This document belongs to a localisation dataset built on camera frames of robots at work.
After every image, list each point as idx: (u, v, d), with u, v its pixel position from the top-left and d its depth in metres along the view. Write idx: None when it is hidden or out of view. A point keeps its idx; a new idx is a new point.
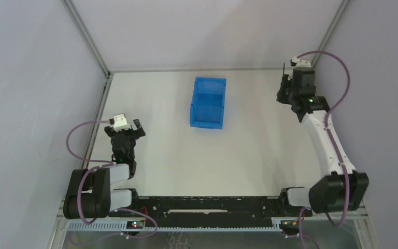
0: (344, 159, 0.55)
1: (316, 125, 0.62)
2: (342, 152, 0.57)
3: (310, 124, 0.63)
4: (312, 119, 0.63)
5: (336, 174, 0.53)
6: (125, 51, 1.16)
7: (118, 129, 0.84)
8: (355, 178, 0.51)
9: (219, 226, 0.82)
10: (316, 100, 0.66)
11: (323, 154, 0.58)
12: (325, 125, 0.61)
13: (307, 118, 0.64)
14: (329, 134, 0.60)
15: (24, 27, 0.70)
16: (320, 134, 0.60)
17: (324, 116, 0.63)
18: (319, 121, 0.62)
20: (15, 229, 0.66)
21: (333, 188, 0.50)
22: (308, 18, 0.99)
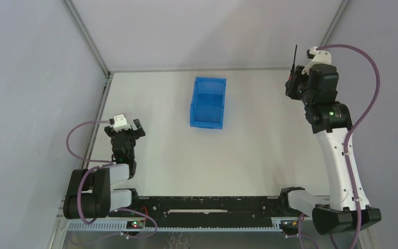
0: (359, 193, 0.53)
1: (335, 148, 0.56)
2: (357, 183, 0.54)
3: (328, 147, 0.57)
4: (330, 140, 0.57)
5: (347, 209, 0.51)
6: (125, 51, 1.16)
7: (118, 129, 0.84)
8: (367, 216, 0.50)
9: (219, 226, 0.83)
10: (337, 111, 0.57)
11: (337, 184, 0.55)
12: (344, 150, 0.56)
13: (324, 135, 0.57)
14: (347, 161, 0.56)
15: (24, 27, 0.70)
16: (337, 161, 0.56)
17: (344, 139, 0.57)
18: (338, 143, 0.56)
20: (15, 229, 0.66)
21: (344, 225, 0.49)
22: (308, 18, 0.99)
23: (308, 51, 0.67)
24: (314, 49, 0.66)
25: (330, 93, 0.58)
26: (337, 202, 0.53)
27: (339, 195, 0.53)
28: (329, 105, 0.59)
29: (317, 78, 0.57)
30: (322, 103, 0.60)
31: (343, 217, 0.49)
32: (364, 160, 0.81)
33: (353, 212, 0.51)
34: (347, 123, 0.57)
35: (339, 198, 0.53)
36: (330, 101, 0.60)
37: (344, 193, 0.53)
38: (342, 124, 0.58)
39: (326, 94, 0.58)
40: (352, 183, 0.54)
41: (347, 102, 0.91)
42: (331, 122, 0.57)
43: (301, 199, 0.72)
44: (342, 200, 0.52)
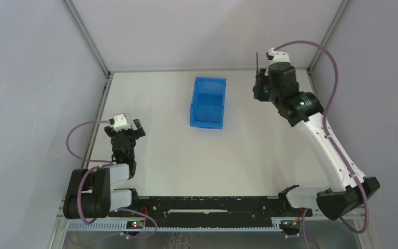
0: (353, 169, 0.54)
1: (317, 134, 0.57)
2: (349, 160, 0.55)
3: (311, 134, 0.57)
4: (311, 128, 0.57)
5: (350, 187, 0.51)
6: (125, 51, 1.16)
7: (118, 129, 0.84)
8: (368, 188, 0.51)
9: (219, 227, 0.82)
10: (306, 99, 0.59)
11: (331, 167, 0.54)
12: (325, 133, 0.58)
13: (303, 124, 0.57)
14: (331, 141, 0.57)
15: (24, 27, 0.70)
16: (324, 144, 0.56)
17: (322, 123, 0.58)
18: (318, 129, 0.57)
20: (15, 229, 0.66)
21: (352, 204, 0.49)
22: (308, 18, 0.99)
23: (267, 53, 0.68)
24: (272, 49, 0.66)
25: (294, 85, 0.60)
26: (338, 184, 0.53)
27: (337, 177, 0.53)
28: (296, 97, 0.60)
29: (279, 76, 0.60)
30: (288, 97, 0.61)
31: (349, 196, 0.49)
32: (364, 160, 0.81)
33: (355, 188, 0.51)
34: (318, 108, 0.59)
35: (338, 180, 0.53)
36: (296, 94, 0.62)
37: (341, 173, 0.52)
38: (315, 110, 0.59)
39: (290, 87, 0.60)
40: (344, 161, 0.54)
41: (347, 102, 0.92)
42: (305, 111, 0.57)
43: (302, 195, 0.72)
44: (343, 180, 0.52)
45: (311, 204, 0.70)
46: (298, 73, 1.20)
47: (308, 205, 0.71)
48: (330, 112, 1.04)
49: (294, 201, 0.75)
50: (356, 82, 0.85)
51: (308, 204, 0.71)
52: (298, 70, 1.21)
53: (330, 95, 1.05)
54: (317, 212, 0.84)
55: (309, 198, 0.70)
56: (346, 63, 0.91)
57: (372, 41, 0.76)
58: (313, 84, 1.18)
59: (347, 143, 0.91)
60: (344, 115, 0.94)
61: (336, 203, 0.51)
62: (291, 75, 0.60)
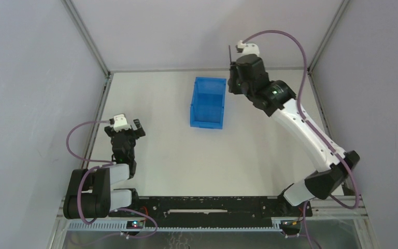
0: (333, 146, 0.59)
1: (294, 120, 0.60)
2: (328, 139, 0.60)
3: (288, 121, 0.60)
4: (288, 115, 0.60)
5: (333, 164, 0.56)
6: (125, 51, 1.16)
7: (118, 129, 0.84)
8: (351, 162, 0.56)
9: (219, 227, 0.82)
10: (277, 88, 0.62)
11: (314, 150, 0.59)
12: (302, 118, 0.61)
13: (279, 113, 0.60)
14: (309, 124, 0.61)
15: (24, 27, 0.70)
16: (302, 129, 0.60)
17: (297, 109, 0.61)
18: (295, 115, 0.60)
20: (15, 229, 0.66)
21: (338, 180, 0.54)
22: (308, 18, 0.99)
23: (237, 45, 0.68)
24: (241, 42, 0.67)
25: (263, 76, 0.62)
26: (323, 165, 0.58)
27: (320, 158, 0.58)
28: (268, 86, 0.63)
29: (247, 69, 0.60)
30: (261, 88, 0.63)
31: (333, 174, 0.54)
32: (364, 160, 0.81)
33: (338, 164, 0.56)
34: (290, 94, 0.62)
35: (322, 160, 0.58)
36: (267, 83, 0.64)
37: (323, 153, 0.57)
38: (287, 97, 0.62)
39: (260, 78, 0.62)
40: (324, 141, 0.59)
41: (347, 102, 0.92)
42: (279, 99, 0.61)
43: (296, 188, 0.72)
44: (327, 160, 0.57)
45: (307, 195, 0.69)
46: (298, 73, 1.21)
47: (304, 197, 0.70)
48: (330, 112, 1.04)
49: (294, 198, 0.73)
50: (356, 82, 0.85)
51: (303, 195, 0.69)
52: (298, 70, 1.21)
53: (330, 95, 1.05)
54: (318, 212, 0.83)
55: (302, 190, 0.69)
56: (346, 63, 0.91)
57: (372, 41, 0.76)
58: (313, 84, 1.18)
59: (347, 143, 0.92)
60: (344, 115, 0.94)
61: (325, 183, 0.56)
62: (259, 66, 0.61)
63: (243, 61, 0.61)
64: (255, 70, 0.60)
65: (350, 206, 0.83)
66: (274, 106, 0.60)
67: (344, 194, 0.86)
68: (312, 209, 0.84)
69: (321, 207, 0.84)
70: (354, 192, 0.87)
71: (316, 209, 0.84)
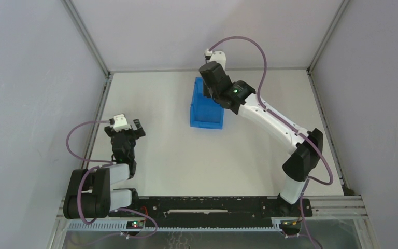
0: (297, 127, 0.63)
1: (257, 111, 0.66)
2: (290, 122, 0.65)
3: (252, 113, 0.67)
4: (250, 108, 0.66)
5: (299, 143, 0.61)
6: (125, 51, 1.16)
7: (118, 129, 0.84)
8: (315, 138, 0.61)
9: (219, 226, 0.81)
10: (238, 87, 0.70)
11: (279, 134, 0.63)
12: (263, 107, 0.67)
13: (242, 108, 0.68)
14: (271, 112, 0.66)
15: (24, 27, 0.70)
16: (265, 117, 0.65)
17: (258, 100, 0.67)
18: (257, 106, 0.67)
20: (15, 229, 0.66)
21: (306, 156, 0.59)
22: (308, 18, 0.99)
23: (205, 54, 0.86)
24: (208, 50, 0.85)
25: (224, 79, 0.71)
26: (290, 146, 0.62)
27: (286, 140, 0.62)
28: (230, 87, 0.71)
29: (208, 75, 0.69)
30: (225, 90, 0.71)
31: (299, 151, 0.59)
32: (364, 161, 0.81)
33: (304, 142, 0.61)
34: (251, 91, 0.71)
35: (288, 142, 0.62)
36: (229, 85, 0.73)
37: (288, 135, 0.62)
38: (249, 93, 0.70)
39: (222, 81, 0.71)
40: (287, 124, 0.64)
41: (347, 102, 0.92)
42: (241, 97, 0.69)
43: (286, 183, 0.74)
44: (293, 141, 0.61)
45: (296, 187, 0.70)
46: (298, 73, 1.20)
47: (296, 190, 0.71)
48: (331, 112, 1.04)
49: (290, 195, 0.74)
50: (356, 82, 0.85)
51: (294, 188, 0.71)
52: (298, 70, 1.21)
53: (330, 95, 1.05)
54: (318, 212, 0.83)
55: (291, 183, 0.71)
56: (346, 63, 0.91)
57: (371, 41, 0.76)
58: (313, 84, 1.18)
59: (347, 143, 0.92)
60: (344, 115, 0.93)
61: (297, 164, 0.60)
62: (219, 71, 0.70)
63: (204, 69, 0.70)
64: (216, 74, 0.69)
65: (350, 206, 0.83)
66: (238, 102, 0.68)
67: (344, 194, 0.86)
68: (312, 209, 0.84)
69: (321, 207, 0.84)
70: (354, 192, 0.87)
71: (316, 209, 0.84)
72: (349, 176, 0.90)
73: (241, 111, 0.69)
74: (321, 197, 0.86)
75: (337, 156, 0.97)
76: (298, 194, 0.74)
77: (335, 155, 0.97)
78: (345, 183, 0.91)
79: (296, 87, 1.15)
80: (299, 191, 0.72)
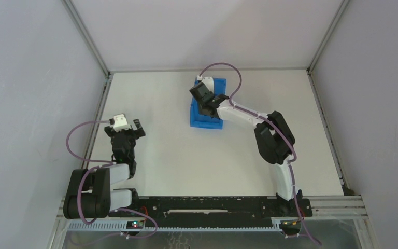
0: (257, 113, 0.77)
1: (227, 109, 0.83)
2: (253, 111, 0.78)
3: (225, 111, 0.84)
4: (222, 108, 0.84)
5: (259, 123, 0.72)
6: (124, 51, 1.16)
7: (118, 129, 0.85)
8: (274, 119, 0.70)
9: (219, 227, 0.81)
10: (217, 98, 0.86)
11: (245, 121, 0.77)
12: (232, 105, 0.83)
13: (218, 111, 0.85)
14: (238, 108, 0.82)
15: (24, 27, 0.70)
16: (233, 112, 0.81)
17: (228, 101, 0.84)
18: (226, 105, 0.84)
20: (15, 229, 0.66)
21: (265, 133, 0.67)
22: (308, 18, 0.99)
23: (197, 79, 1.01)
24: (199, 76, 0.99)
25: (208, 94, 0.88)
26: None
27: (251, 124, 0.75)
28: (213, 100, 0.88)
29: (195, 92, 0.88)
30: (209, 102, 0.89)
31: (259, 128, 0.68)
32: (364, 161, 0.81)
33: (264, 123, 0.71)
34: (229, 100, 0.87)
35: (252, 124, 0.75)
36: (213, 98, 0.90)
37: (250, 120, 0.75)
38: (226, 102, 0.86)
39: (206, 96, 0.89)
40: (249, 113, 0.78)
41: (346, 102, 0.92)
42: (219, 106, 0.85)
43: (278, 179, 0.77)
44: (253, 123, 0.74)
45: (282, 178, 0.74)
46: (298, 73, 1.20)
47: (285, 182, 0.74)
48: (331, 112, 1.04)
49: (284, 191, 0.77)
50: (355, 82, 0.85)
51: (282, 180, 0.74)
52: (298, 70, 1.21)
53: (330, 95, 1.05)
54: (318, 212, 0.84)
55: (279, 176, 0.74)
56: (346, 63, 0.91)
57: (371, 42, 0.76)
58: (313, 84, 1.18)
59: (347, 143, 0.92)
60: (344, 115, 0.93)
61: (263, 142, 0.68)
62: (203, 88, 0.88)
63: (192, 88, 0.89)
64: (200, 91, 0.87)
65: (350, 206, 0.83)
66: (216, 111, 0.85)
67: (344, 194, 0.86)
68: (312, 209, 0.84)
69: (321, 207, 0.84)
70: (354, 192, 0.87)
71: (316, 209, 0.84)
72: (349, 176, 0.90)
73: (220, 114, 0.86)
74: (321, 197, 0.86)
75: (337, 156, 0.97)
76: (290, 188, 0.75)
77: (336, 156, 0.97)
78: (345, 183, 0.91)
79: (296, 87, 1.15)
80: (289, 182, 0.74)
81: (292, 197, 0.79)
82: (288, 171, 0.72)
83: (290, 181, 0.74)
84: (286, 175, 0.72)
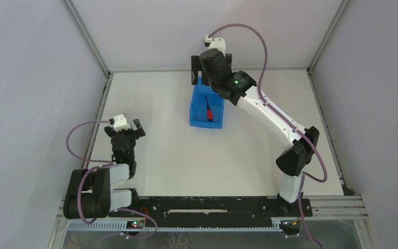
0: (294, 124, 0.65)
1: (257, 105, 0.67)
2: (289, 118, 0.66)
3: (252, 106, 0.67)
4: (251, 101, 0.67)
5: (296, 140, 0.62)
6: (124, 51, 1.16)
7: (118, 129, 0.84)
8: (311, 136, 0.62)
9: (219, 227, 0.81)
10: (238, 77, 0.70)
11: (278, 129, 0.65)
12: (263, 101, 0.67)
13: (243, 100, 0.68)
14: (270, 108, 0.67)
15: (24, 27, 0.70)
16: (264, 112, 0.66)
17: (257, 93, 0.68)
18: (258, 100, 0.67)
20: (15, 228, 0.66)
21: (301, 152, 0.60)
22: (307, 19, 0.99)
23: (204, 41, 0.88)
24: (207, 38, 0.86)
25: (225, 69, 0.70)
26: (287, 142, 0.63)
27: (284, 136, 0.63)
28: (231, 78, 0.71)
29: (209, 63, 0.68)
30: (224, 81, 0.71)
31: (296, 147, 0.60)
32: (364, 160, 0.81)
33: (300, 139, 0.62)
34: (251, 82, 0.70)
35: (285, 138, 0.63)
36: (230, 75, 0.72)
37: (286, 131, 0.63)
38: (249, 85, 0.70)
39: (223, 71, 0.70)
40: (285, 121, 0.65)
41: (346, 102, 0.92)
42: (241, 88, 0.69)
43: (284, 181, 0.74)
44: (289, 139, 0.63)
45: (293, 184, 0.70)
46: (298, 73, 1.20)
47: (293, 189, 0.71)
48: (331, 112, 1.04)
49: (288, 195, 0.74)
50: (356, 82, 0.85)
51: (291, 187, 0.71)
52: (298, 70, 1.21)
53: (330, 95, 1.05)
54: (318, 212, 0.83)
55: (287, 180, 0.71)
56: (347, 63, 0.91)
57: (371, 42, 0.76)
58: (313, 84, 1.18)
59: (347, 143, 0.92)
60: (344, 115, 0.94)
61: (291, 160, 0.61)
62: (220, 60, 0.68)
63: (205, 56, 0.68)
64: (217, 62, 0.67)
65: (350, 206, 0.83)
66: (237, 93, 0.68)
67: (344, 194, 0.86)
68: (313, 209, 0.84)
69: (321, 207, 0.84)
70: (354, 192, 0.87)
71: (316, 209, 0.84)
72: (349, 176, 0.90)
73: (240, 103, 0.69)
74: (321, 197, 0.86)
75: (337, 156, 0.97)
76: (296, 192, 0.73)
77: (336, 156, 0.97)
78: (345, 183, 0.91)
79: (296, 87, 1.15)
80: (296, 188, 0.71)
81: (296, 198, 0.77)
82: (299, 179, 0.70)
83: (298, 188, 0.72)
84: (296, 182, 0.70)
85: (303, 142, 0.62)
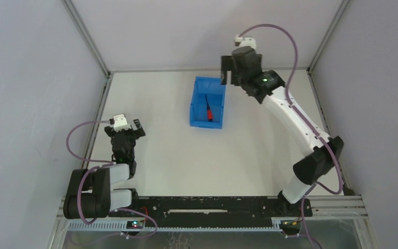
0: (318, 131, 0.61)
1: (282, 106, 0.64)
2: (314, 124, 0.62)
3: (276, 106, 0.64)
4: (275, 101, 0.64)
5: (317, 147, 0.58)
6: (124, 51, 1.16)
7: (118, 129, 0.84)
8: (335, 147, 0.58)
9: (218, 227, 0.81)
10: (268, 75, 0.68)
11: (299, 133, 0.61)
12: (289, 103, 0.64)
13: (269, 99, 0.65)
14: (294, 110, 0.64)
15: (24, 27, 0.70)
16: (288, 113, 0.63)
17: (284, 95, 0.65)
18: (283, 101, 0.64)
20: (15, 228, 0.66)
21: (321, 161, 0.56)
22: (307, 18, 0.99)
23: (235, 40, 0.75)
24: (238, 36, 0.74)
25: (255, 66, 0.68)
26: (308, 148, 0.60)
27: (305, 141, 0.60)
28: (260, 76, 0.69)
29: (240, 58, 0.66)
30: (253, 78, 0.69)
31: (316, 154, 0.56)
32: (364, 160, 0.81)
33: (322, 147, 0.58)
34: (280, 82, 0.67)
35: (307, 142, 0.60)
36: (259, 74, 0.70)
37: (308, 137, 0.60)
38: (278, 85, 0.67)
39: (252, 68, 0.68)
40: (309, 125, 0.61)
41: (346, 102, 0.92)
42: (268, 87, 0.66)
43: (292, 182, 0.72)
44: (311, 145, 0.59)
45: (300, 188, 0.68)
46: (298, 73, 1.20)
47: (299, 191, 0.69)
48: (331, 112, 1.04)
49: (292, 195, 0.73)
50: (356, 82, 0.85)
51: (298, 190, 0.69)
52: (298, 70, 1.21)
53: (330, 95, 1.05)
54: (318, 212, 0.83)
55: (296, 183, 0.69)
56: (347, 63, 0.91)
57: (371, 42, 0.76)
58: (313, 84, 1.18)
59: (347, 143, 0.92)
60: (344, 115, 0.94)
61: (309, 168, 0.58)
62: (252, 56, 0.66)
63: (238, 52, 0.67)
64: (248, 58, 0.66)
65: (350, 206, 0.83)
66: (264, 91, 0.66)
67: (344, 194, 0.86)
68: (312, 209, 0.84)
69: (321, 207, 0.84)
70: (354, 192, 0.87)
71: (316, 209, 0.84)
72: (349, 176, 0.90)
73: (266, 102, 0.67)
74: (321, 197, 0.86)
75: None
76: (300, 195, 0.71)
77: None
78: (345, 183, 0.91)
79: (296, 87, 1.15)
80: (303, 192, 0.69)
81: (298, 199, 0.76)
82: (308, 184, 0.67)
83: (304, 191, 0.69)
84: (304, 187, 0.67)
85: (325, 151, 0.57)
